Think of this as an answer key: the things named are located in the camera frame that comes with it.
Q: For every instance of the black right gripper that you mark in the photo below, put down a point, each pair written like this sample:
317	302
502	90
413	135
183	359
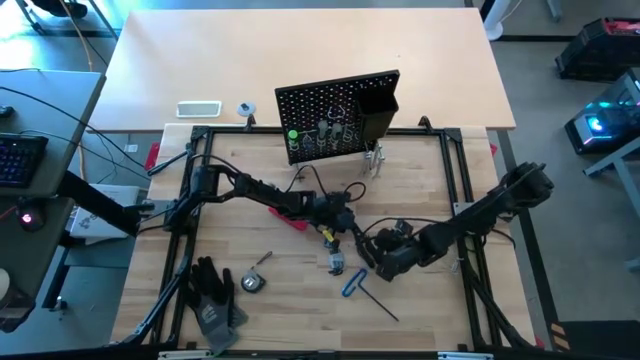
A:
400	257

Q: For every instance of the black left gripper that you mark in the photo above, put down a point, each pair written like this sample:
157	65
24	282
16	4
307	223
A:
332	209

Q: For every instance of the black tape measure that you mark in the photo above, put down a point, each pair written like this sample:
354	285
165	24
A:
252	283

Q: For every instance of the slim black screwdriver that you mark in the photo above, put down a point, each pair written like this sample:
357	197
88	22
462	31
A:
336	131

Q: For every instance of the grey black screwdriver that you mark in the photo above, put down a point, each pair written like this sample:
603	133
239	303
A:
322	129

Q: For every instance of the green black screwdriver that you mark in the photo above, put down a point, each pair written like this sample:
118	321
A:
293	135

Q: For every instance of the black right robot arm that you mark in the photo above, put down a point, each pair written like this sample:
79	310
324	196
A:
480	212

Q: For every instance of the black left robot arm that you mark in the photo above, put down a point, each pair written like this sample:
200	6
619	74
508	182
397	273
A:
260	192

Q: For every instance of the metal screwdriver holder rack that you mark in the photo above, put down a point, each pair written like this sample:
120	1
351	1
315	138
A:
352	132

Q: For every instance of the black pegboard bin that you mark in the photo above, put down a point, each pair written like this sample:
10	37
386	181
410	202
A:
377	112

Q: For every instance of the black metal pegboard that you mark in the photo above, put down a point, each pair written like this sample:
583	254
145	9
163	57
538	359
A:
310	100

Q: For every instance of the black grey work glove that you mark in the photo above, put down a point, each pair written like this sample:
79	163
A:
215	305

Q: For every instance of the grey round puck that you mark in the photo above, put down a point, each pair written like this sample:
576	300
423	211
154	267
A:
246	108

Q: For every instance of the light wood desk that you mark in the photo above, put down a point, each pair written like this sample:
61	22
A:
350	45

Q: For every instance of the white rectangular tray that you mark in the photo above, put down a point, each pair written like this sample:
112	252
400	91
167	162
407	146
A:
198	109

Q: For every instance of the red plastic tag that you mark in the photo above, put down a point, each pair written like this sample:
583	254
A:
151	156

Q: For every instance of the white printed box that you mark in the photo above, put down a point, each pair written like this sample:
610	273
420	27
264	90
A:
85	223

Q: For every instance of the RGB lit computer case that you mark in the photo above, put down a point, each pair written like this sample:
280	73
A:
600	125

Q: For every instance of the white fan base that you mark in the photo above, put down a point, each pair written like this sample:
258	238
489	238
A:
500	20

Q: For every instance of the grey metal table leg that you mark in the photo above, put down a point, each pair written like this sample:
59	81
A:
625	175

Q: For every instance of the black red equipment case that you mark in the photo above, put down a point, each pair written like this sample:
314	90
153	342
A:
600	47

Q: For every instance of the black computer mouse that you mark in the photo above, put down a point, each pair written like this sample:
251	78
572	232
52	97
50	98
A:
29	218

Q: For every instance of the grey desk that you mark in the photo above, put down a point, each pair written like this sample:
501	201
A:
45	100

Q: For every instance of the black keyboard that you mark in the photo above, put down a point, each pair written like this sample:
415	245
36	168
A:
17	160

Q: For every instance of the black smartphone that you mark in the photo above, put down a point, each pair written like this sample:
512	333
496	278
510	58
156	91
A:
14	312

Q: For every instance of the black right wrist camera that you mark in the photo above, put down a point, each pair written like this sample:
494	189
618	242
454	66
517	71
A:
402	228

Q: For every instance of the black upright post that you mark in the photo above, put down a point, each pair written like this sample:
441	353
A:
100	205

